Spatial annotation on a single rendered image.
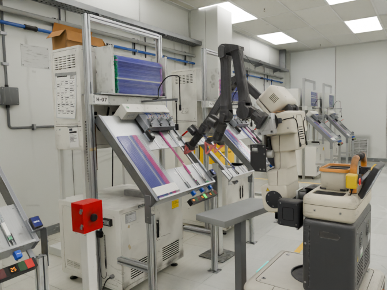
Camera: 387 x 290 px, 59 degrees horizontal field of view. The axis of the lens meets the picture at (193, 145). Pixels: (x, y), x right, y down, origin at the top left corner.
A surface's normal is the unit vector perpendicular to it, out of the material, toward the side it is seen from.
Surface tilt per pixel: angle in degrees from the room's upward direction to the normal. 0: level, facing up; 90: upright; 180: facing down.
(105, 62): 90
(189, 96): 90
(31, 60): 90
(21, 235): 47
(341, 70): 90
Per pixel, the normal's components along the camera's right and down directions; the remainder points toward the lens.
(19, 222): 0.59, -0.66
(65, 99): -0.54, 0.11
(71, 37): 0.84, -0.14
